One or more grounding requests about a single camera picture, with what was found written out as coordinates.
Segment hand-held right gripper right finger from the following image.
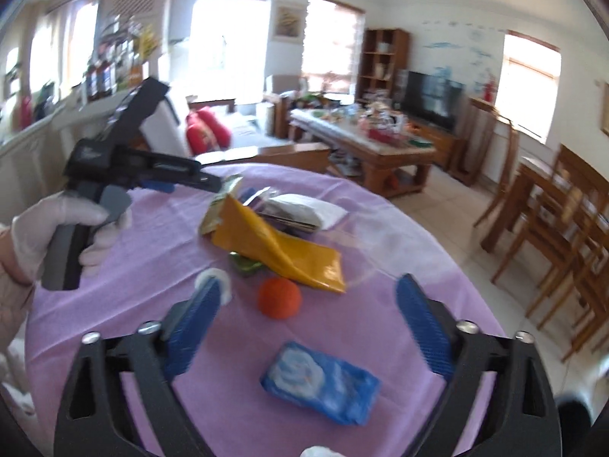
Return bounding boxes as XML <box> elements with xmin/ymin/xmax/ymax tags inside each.
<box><xmin>395</xmin><ymin>273</ymin><xmax>562</xmax><ymax>457</ymax></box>

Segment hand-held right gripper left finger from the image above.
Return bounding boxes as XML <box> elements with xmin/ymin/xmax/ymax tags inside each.
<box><xmin>53</xmin><ymin>276</ymin><xmax>224</xmax><ymax>457</ymax></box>

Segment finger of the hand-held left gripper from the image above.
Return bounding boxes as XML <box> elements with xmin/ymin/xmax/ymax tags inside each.
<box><xmin>128</xmin><ymin>149</ymin><xmax>224</xmax><ymax>195</ymax></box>
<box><xmin>102</xmin><ymin>77</ymin><xmax>171</xmax><ymax>153</ymax></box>

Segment beige green label pouch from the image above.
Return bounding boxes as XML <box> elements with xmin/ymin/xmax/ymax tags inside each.
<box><xmin>199</xmin><ymin>174</ymin><xmax>244</xmax><ymax>235</ymax></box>

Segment green chewing gum tin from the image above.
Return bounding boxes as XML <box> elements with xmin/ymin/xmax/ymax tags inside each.
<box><xmin>230</xmin><ymin>252</ymin><xmax>267</xmax><ymax>277</ymax></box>

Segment orange ball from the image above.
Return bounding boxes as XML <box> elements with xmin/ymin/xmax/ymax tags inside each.
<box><xmin>257</xmin><ymin>277</ymin><xmax>303</xmax><ymax>320</ymax></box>

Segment blue tissue packet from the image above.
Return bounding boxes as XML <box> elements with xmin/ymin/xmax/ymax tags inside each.
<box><xmin>259</xmin><ymin>340</ymin><xmax>383</xmax><ymax>425</ymax></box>

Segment yellow foil bag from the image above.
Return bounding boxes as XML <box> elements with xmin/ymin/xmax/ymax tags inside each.
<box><xmin>209</xmin><ymin>195</ymin><xmax>347</xmax><ymax>293</ymax></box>

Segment silver foil bag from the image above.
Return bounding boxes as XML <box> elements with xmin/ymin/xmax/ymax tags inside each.
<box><xmin>259</xmin><ymin>193</ymin><xmax>348</xmax><ymax>234</ymax></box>

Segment person's left hand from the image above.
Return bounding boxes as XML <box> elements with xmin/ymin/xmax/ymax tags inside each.
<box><xmin>12</xmin><ymin>193</ymin><xmax>133</xmax><ymax>283</ymax></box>

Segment red cushion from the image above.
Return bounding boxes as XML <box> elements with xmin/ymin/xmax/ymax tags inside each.
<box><xmin>187</xmin><ymin>121</ymin><xmax>220</xmax><ymax>155</ymax></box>
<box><xmin>197</xmin><ymin>107</ymin><xmax>232</xmax><ymax>148</ymax></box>

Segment yellow artificial flowers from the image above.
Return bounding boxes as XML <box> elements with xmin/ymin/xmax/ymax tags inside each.
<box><xmin>138</xmin><ymin>24</ymin><xmax>160</xmax><ymax>58</ymax></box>

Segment white sofa, red cushions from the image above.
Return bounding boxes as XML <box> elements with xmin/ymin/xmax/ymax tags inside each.
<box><xmin>138</xmin><ymin>93</ymin><xmax>332</xmax><ymax>177</ymax></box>

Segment round table, purple cloth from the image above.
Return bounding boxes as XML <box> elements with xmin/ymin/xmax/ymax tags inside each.
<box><xmin>24</xmin><ymin>162</ymin><xmax>507</xmax><ymax>457</ymax></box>

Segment white paper bag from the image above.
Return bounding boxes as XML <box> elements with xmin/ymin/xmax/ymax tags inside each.
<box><xmin>257</xmin><ymin>102</ymin><xmax>277</xmax><ymax>136</ymax></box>

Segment large bright window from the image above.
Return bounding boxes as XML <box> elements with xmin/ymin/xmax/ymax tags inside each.
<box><xmin>190</xmin><ymin>0</ymin><xmax>273</xmax><ymax>105</ymax></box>

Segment wooden armchair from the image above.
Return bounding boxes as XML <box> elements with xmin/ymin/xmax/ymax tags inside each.
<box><xmin>264</xmin><ymin>74</ymin><xmax>305</xmax><ymax>136</ymax></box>

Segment wooden coffee table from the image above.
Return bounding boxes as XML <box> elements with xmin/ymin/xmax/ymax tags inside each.
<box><xmin>289</xmin><ymin>107</ymin><xmax>437</xmax><ymax>198</ymax></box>

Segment framed sunflower picture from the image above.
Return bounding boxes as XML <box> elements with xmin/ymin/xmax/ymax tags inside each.
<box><xmin>272</xmin><ymin>1</ymin><xmax>305</xmax><ymax>43</ymax></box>

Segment person's dark clothing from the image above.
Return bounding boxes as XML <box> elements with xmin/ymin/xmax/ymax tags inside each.
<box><xmin>554</xmin><ymin>390</ymin><xmax>595</xmax><ymax>443</ymax></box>

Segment wooden dining chair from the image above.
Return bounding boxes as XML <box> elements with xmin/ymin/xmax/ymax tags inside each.
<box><xmin>526</xmin><ymin>190</ymin><xmax>609</xmax><ymax>363</ymax></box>
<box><xmin>492</xmin><ymin>145</ymin><xmax>609</xmax><ymax>296</ymax></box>

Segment wooden television cabinet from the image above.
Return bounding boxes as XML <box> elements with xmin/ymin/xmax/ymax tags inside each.
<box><xmin>409</xmin><ymin>121</ymin><xmax>469</xmax><ymax>172</ymax></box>

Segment red tray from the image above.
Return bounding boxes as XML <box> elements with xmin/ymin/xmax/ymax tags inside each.
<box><xmin>368</xmin><ymin>128</ymin><xmax>403</xmax><ymax>146</ymax></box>

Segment curved back wooden chair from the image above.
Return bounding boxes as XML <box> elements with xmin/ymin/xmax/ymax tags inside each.
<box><xmin>473</xmin><ymin>119</ymin><xmax>521</xmax><ymax>253</ymax></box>

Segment wooden dining table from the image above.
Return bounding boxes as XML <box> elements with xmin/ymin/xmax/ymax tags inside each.
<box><xmin>516</xmin><ymin>157</ymin><xmax>609</xmax><ymax>272</ymax></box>

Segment window with roller blind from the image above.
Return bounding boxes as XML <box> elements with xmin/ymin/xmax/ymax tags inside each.
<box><xmin>303</xmin><ymin>0</ymin><xmax>365</xmax><ymax>93</ymax></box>
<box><xmin>499</xmin><ymin>30</ymin><xmax>562</xmax><ymax>144</ymax></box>

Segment black television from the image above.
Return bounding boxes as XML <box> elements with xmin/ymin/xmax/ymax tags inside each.
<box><xmin>400</xmin><ymin>70</ymin><xmax>466</xmax><ymax>134</ymax></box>

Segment tall wooden stand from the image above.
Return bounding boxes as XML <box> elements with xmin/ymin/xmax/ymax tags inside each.
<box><xmin>447</xmin><ymin>96</ymin><xmax>519</xmax><ymax>186</ymax></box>

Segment red potted plant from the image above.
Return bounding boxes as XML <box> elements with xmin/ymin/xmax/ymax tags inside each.
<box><xmin>480</xmin><ymin>69</ymin><xmax>498</xmax><ymax>103</ymax></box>

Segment wooden bookshelf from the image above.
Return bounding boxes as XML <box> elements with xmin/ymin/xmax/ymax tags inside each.
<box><xmin>356</xmin><ymin>27</ymin><xmax>411</xmax><ymax>101</ymax></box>

